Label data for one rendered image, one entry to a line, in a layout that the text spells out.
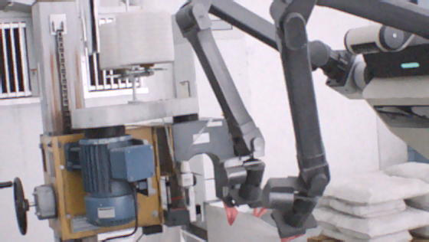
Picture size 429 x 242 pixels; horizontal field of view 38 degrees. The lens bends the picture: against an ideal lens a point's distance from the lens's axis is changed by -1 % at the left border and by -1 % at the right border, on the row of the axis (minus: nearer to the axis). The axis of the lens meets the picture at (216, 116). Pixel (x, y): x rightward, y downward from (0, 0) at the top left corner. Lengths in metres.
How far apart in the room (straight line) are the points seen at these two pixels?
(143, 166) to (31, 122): 2.98
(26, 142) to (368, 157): 4.26
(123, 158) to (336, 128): 5.70
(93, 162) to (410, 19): 0.93
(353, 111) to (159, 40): 5.73
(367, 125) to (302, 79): 6.27
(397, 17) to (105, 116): 0.83
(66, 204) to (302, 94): 0.92
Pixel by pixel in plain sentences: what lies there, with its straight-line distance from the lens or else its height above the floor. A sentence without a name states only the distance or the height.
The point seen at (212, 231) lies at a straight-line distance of 2.01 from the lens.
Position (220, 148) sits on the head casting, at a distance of 2.09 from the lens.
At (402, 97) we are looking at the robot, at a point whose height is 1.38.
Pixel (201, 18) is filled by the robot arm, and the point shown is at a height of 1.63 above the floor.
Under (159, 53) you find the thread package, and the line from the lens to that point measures 1.80.
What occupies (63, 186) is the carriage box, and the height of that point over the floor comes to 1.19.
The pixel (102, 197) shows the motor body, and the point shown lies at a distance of 1.79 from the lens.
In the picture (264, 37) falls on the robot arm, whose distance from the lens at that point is 1.78.
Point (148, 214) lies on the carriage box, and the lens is 2.03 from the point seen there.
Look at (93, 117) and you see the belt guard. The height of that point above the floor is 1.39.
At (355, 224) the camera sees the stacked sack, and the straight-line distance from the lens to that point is 4.74.
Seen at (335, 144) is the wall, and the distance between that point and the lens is 7.27.
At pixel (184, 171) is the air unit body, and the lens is 1.99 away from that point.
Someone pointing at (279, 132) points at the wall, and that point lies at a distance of 6.87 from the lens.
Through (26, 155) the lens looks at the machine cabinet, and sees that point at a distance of 4.67.
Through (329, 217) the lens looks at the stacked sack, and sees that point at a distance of 5.01.
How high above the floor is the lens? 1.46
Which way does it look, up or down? 3 degrees down
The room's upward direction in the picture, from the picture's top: 5 degrees counter-clockwise
